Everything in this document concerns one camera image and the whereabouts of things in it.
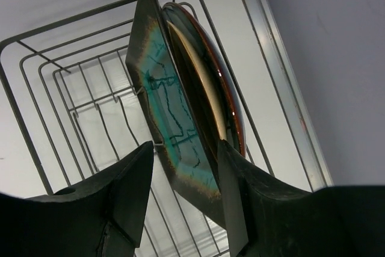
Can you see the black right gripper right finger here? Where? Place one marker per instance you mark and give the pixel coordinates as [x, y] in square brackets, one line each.
[264, 216]

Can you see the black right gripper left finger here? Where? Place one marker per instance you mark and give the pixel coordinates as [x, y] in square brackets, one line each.
[99, 216]

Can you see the teal square glazed plate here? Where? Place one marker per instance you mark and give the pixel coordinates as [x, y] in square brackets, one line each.
[168, 100]

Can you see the cream bird round plate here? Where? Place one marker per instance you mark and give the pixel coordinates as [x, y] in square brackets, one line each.
[201, 91]

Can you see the dark red-rimmed round plate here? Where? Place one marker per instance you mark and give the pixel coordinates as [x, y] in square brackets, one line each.
[207, 65]

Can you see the dark wire dish rack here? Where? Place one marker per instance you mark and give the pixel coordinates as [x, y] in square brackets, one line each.
[80, 113]

